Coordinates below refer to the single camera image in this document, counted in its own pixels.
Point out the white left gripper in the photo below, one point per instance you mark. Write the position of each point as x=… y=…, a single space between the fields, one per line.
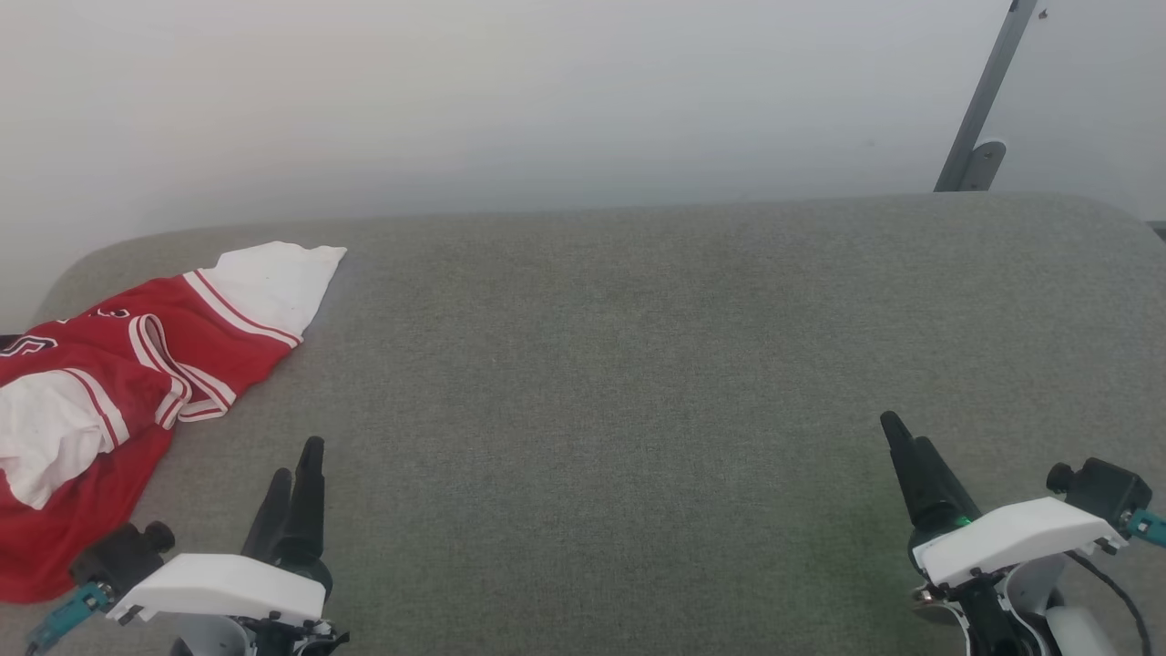
x=219 y=588

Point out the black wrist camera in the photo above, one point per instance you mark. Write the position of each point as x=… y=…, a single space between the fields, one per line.
x=118 y=558
x=1102 y=492

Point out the teal right camera connector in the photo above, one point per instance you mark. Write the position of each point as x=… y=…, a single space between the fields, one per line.
x=1148 y=527

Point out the teal camera connector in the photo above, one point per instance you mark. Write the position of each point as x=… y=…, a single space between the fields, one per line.
x=66 y=618
x=1148 y=527

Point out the grey metal post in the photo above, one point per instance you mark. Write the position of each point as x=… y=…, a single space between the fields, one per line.
x=988 y=87

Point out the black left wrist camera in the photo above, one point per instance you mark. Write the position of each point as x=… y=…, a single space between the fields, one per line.
x=118 y=558

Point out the grey rounded post bracket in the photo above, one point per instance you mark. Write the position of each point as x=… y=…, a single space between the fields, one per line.
x=982 y=166

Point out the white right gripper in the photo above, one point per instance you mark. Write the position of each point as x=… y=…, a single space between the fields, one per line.
x=1011 y=538

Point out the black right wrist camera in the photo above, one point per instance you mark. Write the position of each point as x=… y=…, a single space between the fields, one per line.
x=1102 y=492

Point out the red white basketball jersey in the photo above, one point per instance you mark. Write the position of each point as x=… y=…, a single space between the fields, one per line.
x=100 y=364

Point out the grey fabric sofa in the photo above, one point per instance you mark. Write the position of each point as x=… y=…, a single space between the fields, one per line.
x=656 y=383

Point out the teal left camera connector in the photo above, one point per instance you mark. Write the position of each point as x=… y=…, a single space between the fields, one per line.
x=66 y=618

